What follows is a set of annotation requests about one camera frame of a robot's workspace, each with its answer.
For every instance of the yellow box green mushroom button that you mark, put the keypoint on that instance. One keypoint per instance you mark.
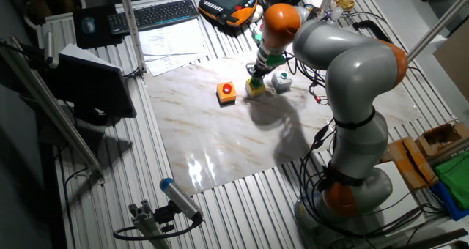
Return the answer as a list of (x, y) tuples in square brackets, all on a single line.
[(255, 89)]

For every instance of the golden glass object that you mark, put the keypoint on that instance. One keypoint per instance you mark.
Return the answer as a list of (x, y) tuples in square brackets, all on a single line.
[(343, 1)]

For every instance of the aluminium profile post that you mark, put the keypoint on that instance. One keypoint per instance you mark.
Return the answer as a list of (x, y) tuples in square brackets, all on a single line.
[(132, 25)]

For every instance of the brown taped cardboard box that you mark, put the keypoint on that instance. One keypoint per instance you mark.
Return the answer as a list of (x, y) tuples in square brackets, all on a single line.
[(412, 161)]

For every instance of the silver orange robot arm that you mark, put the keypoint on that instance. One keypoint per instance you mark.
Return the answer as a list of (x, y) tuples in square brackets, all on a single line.
[(351, 77)]

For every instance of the large brown cardboard panel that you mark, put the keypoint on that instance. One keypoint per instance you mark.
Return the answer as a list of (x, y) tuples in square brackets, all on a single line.
[(456, 66)]

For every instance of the silver camera blue cap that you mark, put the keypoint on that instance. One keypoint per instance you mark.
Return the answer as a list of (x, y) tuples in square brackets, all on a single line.
[(181, 199)]

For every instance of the aluminium camera bracket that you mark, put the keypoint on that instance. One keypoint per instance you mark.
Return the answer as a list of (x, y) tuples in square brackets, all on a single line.
[(146, 219)]

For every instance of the black monitor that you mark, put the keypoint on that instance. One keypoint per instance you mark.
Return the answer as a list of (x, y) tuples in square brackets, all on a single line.
[(91, 84)]

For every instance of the orange box red button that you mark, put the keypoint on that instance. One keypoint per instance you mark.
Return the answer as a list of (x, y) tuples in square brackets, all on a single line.
[(226, 92)]

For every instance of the slanted aluminium post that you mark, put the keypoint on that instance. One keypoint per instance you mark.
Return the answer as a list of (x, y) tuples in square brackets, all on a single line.
[(436, 25)]

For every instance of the white round object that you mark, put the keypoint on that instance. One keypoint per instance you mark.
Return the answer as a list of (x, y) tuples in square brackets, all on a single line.
[(256, 14)]

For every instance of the silver camera on beam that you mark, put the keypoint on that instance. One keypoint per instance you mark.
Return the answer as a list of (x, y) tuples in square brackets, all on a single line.
[(50, 51)]

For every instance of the black computer mouse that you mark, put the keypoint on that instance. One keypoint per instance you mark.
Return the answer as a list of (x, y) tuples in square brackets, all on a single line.
[(88, 25)]

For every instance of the blue cloth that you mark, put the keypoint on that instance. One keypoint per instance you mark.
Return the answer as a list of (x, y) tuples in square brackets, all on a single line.
[(445, 203)]

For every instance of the black orange teach pendant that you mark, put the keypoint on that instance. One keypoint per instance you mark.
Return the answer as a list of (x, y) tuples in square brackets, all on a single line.
[(227, 3)]

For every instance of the green printed mount plate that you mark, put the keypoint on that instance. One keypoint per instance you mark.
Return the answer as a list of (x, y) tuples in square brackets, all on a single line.
[(275, 61)]

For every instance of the green cloth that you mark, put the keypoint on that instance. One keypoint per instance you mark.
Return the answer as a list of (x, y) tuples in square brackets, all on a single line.
[(454, 179)]

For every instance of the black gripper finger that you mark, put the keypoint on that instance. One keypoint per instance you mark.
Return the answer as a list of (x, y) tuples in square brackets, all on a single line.
[(255, 79)]

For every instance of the grey box small green button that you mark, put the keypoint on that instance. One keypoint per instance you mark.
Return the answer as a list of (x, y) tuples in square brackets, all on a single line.
[(281, 81)]

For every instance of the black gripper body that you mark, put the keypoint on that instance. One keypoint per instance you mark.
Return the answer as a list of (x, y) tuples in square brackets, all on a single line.
[(261, 70)]

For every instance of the small open cardboard box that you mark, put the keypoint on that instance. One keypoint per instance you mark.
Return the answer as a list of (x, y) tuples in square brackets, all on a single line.
[(441, 137)]

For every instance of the black keyboard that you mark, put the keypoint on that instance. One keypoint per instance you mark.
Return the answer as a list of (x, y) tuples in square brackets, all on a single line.
[(154, 15)]

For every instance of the white printed paper sheet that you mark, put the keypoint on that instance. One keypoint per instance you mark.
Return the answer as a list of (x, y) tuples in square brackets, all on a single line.
[(176, 64), (172, 36)]

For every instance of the slanted aluminium beam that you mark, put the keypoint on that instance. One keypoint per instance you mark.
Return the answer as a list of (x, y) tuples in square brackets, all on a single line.
[(55, 113)]

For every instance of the grey box red button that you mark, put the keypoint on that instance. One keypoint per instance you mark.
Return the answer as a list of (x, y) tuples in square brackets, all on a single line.
[(258, 29)]

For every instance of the black mouse pad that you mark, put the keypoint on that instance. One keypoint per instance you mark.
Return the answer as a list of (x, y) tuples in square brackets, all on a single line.
[(106, 40)]

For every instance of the marble pattern mat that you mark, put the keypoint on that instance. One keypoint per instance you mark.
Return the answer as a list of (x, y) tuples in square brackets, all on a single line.
[(220, 139)]

